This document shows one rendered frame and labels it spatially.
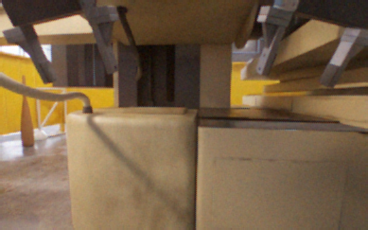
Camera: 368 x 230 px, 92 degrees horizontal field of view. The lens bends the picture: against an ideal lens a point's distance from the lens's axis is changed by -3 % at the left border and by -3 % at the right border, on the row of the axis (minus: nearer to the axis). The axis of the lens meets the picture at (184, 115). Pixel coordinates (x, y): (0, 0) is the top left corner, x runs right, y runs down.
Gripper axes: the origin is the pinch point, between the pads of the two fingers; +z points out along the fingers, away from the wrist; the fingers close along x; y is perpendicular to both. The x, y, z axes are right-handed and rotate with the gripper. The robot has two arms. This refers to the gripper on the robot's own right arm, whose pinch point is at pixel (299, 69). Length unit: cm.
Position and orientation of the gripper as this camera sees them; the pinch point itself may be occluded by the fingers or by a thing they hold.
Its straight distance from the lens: 39.9
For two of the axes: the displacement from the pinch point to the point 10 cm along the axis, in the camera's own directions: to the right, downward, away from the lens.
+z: -1.7, 8.6, 4.7
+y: 0.4, 4.9, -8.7
